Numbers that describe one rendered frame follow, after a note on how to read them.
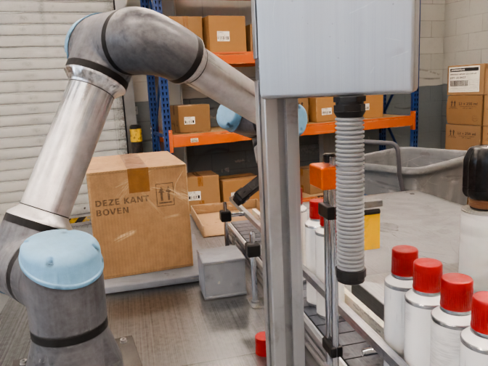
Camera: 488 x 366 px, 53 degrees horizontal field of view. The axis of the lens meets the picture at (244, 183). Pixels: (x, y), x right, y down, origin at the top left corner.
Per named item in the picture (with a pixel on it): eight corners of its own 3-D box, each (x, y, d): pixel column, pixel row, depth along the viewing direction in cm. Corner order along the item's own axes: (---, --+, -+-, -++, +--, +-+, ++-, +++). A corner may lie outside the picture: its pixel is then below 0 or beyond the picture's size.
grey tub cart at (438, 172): (399, 245, 388) (400, 125, 370) (478, 265, 341) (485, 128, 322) (326, 277, 332) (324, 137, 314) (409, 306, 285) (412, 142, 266)
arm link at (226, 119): (250, 96, 112) (279, 109, 120) (216, 96, 120) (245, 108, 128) (245, 130, 112) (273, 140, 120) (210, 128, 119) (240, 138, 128)
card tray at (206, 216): (280, 229, 163) (279, 217, 162) (203, 237, 157) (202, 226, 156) (257, 208, 191) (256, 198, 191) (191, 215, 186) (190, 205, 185)
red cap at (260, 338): (266, 345, 90) (265, 328, 90) (278, 352, 88) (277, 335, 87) (251, 351, 88) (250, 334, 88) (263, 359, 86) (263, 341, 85)
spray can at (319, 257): (349, 317, 89) (348, 208, 85) (322, 322, 88) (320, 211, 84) (338, 306, 94) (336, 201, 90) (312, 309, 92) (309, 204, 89)
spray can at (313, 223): (338, 305, 94) (336, 201, 90) (312, 309, 93) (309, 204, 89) (327, 295, 99) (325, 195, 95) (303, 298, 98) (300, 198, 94)
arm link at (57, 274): (51, 348, 69) (40, 257, 66) (10, 320, 77) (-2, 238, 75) (123, 316, 77) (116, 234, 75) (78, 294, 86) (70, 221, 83)
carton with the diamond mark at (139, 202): (193, 266, 127) (186, 163, 122) (97, 281, 120) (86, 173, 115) (173, 234, 155) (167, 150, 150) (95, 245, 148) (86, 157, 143)
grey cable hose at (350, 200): (372, 284, 55) (372, 95, 51) (343, 288, 54) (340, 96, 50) (357, 273, 58) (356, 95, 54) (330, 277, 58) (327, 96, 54)
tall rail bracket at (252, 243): (282, 301, 108) (279, 230, 105) (250, 306, 106) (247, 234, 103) (277, 295, 111) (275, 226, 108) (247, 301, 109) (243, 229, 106)
